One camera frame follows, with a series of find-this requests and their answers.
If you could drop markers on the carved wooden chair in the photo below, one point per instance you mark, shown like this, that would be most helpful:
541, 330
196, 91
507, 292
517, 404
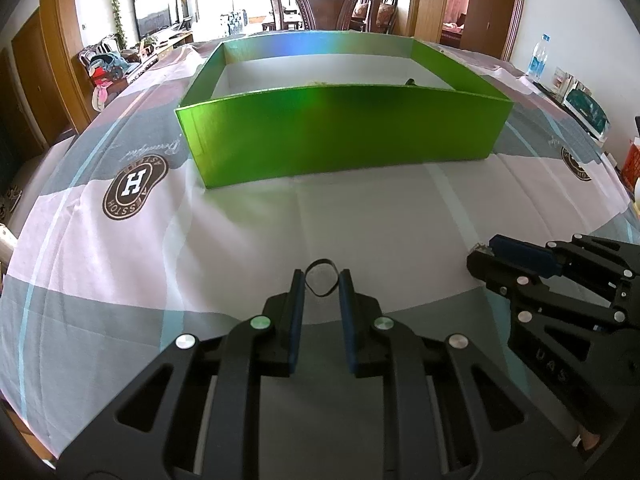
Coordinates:
325, 5

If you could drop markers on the pile of clothes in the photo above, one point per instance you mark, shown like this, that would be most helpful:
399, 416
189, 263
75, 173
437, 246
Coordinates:
107, 67

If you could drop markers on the green ivy garland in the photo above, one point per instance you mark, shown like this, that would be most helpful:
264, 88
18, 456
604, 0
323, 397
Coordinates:
117, 5

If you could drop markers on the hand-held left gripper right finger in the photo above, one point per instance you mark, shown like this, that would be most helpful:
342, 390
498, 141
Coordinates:
347, 310

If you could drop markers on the green cardboard box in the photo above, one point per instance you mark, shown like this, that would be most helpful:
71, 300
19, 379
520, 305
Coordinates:
350, 130

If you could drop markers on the brown cushioned chair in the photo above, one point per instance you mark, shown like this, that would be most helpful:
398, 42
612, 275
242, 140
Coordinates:
382, 15

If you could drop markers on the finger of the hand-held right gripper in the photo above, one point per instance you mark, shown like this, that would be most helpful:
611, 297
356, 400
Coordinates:
522, 252
492, 272

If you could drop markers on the wooden door frame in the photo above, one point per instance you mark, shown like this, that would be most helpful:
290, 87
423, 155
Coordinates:
430, 0

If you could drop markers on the plastic water bottle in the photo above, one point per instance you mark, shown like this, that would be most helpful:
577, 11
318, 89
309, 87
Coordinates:
538, 60

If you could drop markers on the plaid printed tablecloth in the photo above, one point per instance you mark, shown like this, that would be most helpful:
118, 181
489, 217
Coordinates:
150, 270

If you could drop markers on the orange box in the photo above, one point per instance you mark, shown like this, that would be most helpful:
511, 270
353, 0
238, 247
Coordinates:
631, 160

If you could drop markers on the person's right hand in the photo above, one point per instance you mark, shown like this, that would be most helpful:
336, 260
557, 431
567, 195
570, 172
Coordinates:
589, 441

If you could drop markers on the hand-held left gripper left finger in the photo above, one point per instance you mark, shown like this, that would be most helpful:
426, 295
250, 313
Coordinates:
297, 310

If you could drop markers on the flat screen television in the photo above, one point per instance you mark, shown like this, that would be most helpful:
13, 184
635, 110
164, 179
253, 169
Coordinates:
155, 12

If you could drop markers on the teal and white pack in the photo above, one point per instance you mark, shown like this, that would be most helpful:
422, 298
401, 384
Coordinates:
587, 110

